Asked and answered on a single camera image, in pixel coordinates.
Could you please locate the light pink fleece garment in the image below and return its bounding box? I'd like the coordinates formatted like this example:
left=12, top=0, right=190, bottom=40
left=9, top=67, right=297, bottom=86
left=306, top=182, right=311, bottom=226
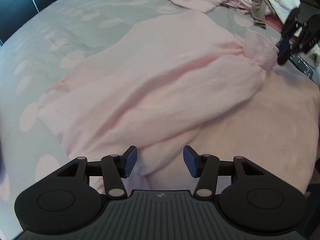
left=38, top=11, right=319, bottom=192

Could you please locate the smartphone with lit screen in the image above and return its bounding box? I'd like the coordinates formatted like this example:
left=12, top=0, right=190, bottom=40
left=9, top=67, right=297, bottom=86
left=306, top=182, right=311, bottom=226
left=290, top=55, right=313, bottom=80

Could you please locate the coral pink garment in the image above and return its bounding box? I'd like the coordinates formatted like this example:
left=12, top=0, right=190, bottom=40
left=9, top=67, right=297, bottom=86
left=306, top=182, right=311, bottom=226
left=265, top=14, right=283, bottom=33

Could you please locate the grey polka dot bedsheet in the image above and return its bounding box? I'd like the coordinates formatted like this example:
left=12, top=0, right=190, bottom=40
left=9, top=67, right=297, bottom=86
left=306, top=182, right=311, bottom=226
left=0, top=0, right=313, bottom=230

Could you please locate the brown khaki garment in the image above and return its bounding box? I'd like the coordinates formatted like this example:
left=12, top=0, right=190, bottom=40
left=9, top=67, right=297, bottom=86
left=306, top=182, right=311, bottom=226
left=250, top=0, right=276, bottom=29

